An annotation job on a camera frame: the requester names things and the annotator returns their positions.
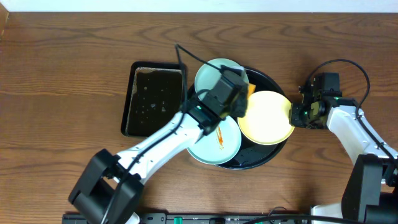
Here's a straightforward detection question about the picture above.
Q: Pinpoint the yellow sponge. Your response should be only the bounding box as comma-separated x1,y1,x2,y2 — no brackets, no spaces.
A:
248,83,256,97

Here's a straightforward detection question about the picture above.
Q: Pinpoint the yellow plate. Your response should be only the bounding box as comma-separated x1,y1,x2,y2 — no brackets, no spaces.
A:
238,91,294,145

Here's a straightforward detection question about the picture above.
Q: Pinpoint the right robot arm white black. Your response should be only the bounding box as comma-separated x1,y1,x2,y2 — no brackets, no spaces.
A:
289,97,397,223

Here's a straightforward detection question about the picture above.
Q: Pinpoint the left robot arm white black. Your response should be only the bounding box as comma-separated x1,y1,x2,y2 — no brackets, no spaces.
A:
68,83,248,223

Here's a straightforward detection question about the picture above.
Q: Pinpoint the round black serving tray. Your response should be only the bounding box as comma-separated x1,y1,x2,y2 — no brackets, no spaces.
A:
216,67,287,170

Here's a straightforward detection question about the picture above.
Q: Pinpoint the black rectangular water tray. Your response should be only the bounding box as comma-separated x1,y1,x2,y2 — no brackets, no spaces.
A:
121,61,183,137

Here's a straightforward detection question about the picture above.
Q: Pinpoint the upper light blue plate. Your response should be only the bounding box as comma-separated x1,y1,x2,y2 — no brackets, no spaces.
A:
194,58,244,93

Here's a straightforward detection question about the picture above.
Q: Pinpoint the light blue plate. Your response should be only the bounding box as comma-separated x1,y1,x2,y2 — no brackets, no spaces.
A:
187,116,241,165
194,58,244,93

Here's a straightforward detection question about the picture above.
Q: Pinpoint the lower light blue plate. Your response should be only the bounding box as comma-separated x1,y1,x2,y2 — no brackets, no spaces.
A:
187,116,241,165

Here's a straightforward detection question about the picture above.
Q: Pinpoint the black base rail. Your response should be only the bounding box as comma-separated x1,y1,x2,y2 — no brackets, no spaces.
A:
62,213,308,224

